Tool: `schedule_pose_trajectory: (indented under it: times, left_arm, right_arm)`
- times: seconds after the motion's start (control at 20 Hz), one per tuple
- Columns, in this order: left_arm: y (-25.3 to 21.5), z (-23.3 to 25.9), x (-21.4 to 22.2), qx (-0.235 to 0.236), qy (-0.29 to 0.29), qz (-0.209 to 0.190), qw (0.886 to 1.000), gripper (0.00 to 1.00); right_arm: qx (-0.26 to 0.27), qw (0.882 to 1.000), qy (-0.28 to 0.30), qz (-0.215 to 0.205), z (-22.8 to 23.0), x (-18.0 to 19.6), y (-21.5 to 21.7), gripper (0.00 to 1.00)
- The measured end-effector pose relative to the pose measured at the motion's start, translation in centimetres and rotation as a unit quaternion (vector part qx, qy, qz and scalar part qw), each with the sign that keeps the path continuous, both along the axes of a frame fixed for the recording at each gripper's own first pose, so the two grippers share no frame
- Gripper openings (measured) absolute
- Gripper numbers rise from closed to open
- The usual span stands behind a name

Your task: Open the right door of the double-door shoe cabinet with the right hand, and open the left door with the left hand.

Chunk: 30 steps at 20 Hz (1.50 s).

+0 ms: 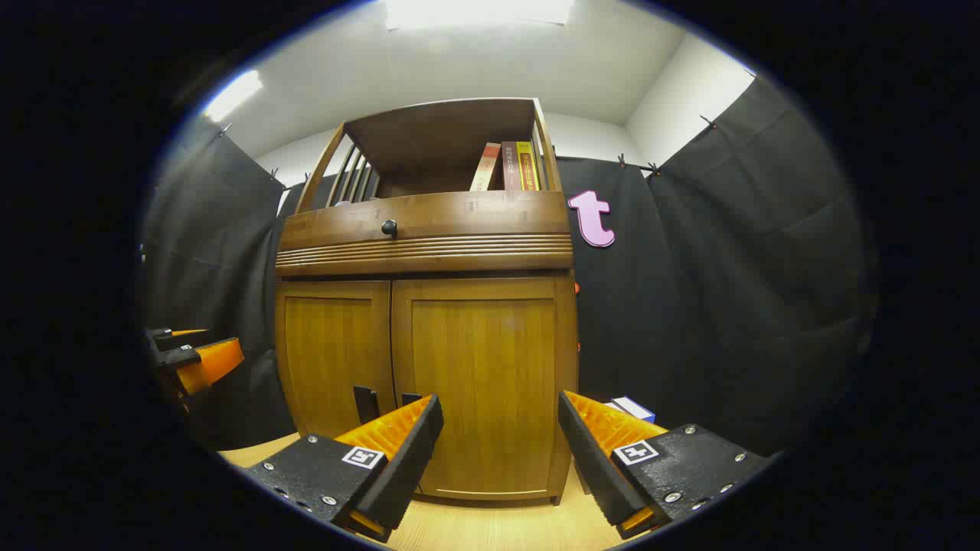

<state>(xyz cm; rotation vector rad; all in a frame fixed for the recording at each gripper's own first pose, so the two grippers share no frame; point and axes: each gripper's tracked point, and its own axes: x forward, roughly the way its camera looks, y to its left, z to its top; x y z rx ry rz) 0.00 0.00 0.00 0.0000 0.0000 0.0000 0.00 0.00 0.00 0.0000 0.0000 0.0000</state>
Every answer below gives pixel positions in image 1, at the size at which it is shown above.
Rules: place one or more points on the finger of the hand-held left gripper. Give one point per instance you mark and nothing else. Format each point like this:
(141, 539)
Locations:
(207, 363)
(161, 338)

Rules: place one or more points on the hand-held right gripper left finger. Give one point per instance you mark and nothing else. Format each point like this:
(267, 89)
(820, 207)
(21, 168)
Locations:
(406, 467)

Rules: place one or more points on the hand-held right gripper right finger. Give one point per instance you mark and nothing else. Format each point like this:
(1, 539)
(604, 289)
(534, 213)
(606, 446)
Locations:
(593, 467)

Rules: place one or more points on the wooden shoe cabinet door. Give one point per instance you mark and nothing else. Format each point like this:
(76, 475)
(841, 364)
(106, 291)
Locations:
(486, 367)
(333, 352)

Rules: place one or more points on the wooden double-door shoe cabinet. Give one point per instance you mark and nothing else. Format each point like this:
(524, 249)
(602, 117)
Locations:
(459, 222)

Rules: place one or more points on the small printed cardboard box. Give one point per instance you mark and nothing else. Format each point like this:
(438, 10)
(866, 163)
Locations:
(634, 408)

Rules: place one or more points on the black backdrop cloth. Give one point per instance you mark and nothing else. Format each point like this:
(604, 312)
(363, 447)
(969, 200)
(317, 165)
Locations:
(727, 306)

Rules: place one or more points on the black round drawer knob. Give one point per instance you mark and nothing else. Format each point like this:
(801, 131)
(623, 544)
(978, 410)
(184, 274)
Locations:
(389, 227)

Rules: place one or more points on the small ceiling light panel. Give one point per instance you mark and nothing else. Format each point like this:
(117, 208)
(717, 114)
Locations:
(233, 93)

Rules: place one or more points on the maroon spine book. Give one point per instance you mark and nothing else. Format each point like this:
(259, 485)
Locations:
(511, 164)

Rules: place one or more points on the large ceiling light panel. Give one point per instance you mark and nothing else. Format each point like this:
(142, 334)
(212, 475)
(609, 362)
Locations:
(478, 11)

